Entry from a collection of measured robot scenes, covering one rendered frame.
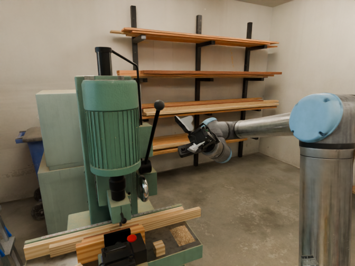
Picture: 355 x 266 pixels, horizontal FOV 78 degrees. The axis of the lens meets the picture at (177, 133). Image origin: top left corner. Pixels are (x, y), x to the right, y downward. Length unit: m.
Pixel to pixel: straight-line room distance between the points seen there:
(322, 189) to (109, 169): 0.59
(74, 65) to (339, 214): 2.95
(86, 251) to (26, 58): 2.57
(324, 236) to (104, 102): 0.67
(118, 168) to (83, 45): 2.53
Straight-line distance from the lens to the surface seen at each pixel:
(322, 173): 0.62
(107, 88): 0.69
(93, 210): 1.12
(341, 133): 0.61
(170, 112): 2.85
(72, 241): 0.96
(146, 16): 3.39
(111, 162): 0.74
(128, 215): 0.88
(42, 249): 0.99
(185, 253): 0.92
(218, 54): 3.89
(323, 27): 4.09
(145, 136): 1.01
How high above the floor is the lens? 1.52
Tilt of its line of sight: 14 degrees down
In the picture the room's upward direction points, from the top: straight up
